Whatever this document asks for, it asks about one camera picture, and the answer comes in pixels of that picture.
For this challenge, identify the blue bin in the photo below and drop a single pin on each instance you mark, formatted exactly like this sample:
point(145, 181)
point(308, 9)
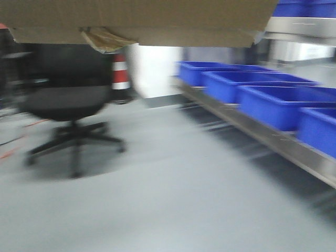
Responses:
point(279, 107)
point(317, 129)
point(190, 71)
point(223, 85)

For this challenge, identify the red white traffic cone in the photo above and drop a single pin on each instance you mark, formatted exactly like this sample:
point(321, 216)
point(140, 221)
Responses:
point(120, 79)

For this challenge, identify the stainless steel shelf rail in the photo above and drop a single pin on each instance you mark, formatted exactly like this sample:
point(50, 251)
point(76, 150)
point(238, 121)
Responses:
point(316, 163)

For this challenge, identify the torn plain cardboard box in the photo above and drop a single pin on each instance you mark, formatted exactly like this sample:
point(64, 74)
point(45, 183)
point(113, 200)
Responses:
point(148, 23)

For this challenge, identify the black swivel chair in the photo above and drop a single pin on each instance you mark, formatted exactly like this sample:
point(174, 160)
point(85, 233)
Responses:
point(78, 86)

